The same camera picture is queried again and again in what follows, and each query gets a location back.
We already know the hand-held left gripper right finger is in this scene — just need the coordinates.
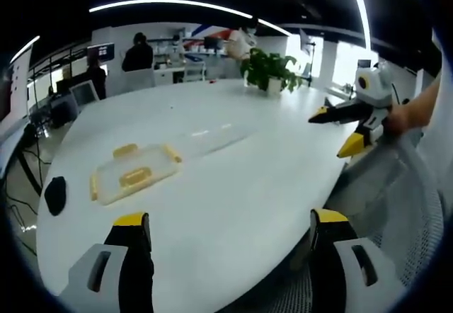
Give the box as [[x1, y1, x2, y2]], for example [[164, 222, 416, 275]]
[[308, 208, 392, 313]]

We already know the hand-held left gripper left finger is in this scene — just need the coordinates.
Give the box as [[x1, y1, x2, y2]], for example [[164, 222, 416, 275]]
[[58, 212, 156, 313]]

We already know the person's right hand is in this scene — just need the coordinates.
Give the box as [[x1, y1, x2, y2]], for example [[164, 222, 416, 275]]
[[384, 102, 414, 136]]

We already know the white mesh office chair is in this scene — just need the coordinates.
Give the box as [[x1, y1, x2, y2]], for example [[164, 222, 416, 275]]
[[323, 128, 446, 295]]

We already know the green potted plant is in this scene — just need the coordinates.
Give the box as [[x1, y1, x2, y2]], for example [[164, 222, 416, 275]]
[[240, 47, 306, 95]]

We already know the clear lid with yellow latches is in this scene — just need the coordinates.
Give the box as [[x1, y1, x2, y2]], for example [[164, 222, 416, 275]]
[[89, 142, 183, 206]]

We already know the black floor cable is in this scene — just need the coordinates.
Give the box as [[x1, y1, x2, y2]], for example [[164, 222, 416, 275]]
[[6, 195, 39, 234]]

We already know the wall monitor screen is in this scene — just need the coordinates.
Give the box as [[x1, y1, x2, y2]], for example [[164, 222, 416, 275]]
[[86, 42, 116, 62]]

